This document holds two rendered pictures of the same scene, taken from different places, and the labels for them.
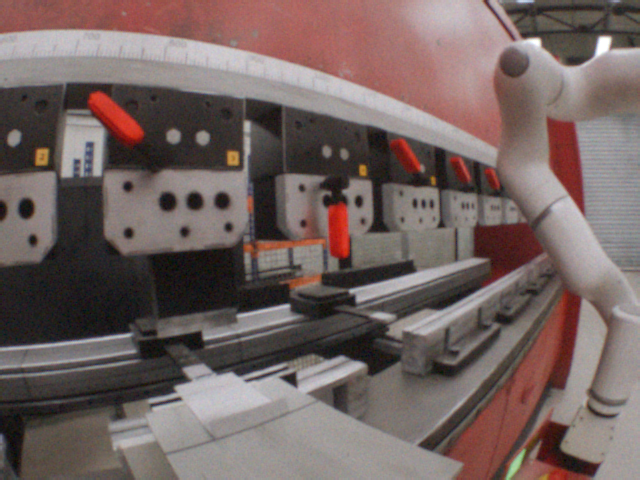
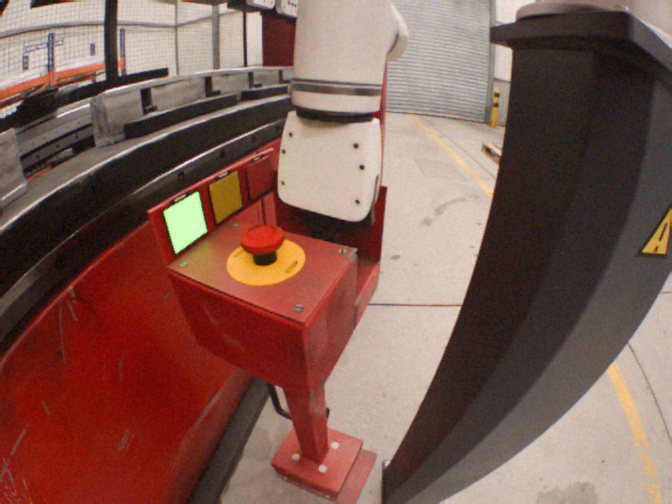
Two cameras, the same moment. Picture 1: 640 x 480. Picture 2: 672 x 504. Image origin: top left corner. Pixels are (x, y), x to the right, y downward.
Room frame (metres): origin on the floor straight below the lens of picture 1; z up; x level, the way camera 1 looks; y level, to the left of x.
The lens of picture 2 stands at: (0.05, -0.28, 0.94)
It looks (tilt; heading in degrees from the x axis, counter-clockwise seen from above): 34 degrees down; 326
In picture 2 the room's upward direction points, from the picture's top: straight up
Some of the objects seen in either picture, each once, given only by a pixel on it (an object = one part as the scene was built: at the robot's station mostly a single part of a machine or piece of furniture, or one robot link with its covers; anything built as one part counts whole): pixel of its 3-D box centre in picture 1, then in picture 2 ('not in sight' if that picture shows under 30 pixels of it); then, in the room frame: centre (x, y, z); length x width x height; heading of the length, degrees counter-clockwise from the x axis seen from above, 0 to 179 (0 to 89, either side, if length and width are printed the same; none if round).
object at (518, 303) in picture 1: (515, 306); (273, 90); (0.96, -0.66, 0.89); 0.30 x 0.05 x 0.03; 131
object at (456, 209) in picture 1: (448, 191); not in sight; (0.72, -0.30, 1.26); 0.15 x 0.09 x 0.17; 131
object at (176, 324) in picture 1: (194, 290); not in sight; (0.35, 0.14, 1.13); 0.10 x 0.02 x 0.10; 131
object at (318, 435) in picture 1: (277, 456); not in sight; (0.23, 0.04, 1.00); 0.26 x 0.18 x 0.01; 41
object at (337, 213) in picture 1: (334, 217); not in sight; (0.40, -0.02, 1.20); 0.04 x 0.02 x 0.10; 41
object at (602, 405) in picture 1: (607, 395); (334, 95); (0.30, -0.45, 0.91); 0.09 x 0.08 x 0.03; 32
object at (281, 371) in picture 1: (226, 396); not in sight; (0.36, 0.12, 0.99); 0.20 x 0.03 x 0.03; 131
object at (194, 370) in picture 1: (175, 345); not in sight; (0.47, 0.24, 1.01); 0.26 x 0.12 x 0.05; 41
